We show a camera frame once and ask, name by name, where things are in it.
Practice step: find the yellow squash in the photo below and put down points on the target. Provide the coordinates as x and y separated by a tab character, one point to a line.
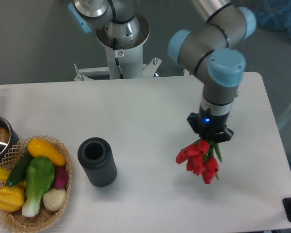
39	147

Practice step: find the yellow bell pepper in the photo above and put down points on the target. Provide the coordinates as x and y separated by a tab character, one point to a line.
11	198

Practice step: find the small yellow gourd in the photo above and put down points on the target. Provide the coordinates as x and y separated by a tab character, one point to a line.
4	174

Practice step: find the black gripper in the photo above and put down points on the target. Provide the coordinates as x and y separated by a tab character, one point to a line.
210	127

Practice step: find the dark green cucumber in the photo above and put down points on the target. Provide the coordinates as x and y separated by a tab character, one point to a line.
18	173

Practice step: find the white garlic bulb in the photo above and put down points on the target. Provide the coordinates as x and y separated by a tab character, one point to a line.
54	199

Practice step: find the green bok choy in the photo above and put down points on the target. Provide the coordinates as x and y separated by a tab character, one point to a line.
39	177

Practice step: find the red tulip bouquet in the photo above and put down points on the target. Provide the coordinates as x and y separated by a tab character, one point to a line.
200	159

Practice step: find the purple red beet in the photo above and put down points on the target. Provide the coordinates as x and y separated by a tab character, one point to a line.
61	177

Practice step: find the dark grey ribbed vase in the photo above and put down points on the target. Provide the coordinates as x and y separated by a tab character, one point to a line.
96	157

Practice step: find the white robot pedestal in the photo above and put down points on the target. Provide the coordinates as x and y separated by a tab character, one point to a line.
124	48

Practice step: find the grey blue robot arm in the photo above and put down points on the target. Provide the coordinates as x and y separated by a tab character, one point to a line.
208	55

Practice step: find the blue plastic bag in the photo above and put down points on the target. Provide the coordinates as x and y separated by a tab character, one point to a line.
274	15

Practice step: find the woven wicker basket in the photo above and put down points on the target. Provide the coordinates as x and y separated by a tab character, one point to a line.
15	222

